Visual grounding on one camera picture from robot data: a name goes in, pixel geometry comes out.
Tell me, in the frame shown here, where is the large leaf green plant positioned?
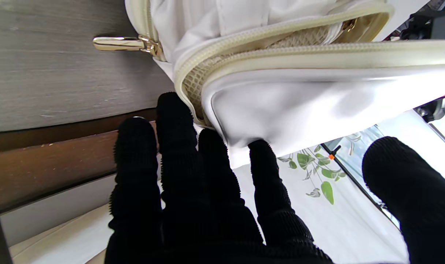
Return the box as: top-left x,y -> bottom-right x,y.
277,144 -> 347,206

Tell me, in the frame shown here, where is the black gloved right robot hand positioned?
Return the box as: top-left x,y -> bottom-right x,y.
104,92 -> 445,264

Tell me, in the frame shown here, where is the cream handbag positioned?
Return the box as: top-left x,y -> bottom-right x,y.
92,0 -> 445,169

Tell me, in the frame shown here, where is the white sheer curtain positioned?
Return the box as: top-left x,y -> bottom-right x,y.
10,110 -> 445,264

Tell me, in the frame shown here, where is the black pole orange clip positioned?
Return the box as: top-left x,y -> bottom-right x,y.
320,144 -> 401,230

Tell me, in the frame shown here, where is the dark wooden jewelry stand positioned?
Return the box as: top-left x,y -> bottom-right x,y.
0,108 -> 160,264

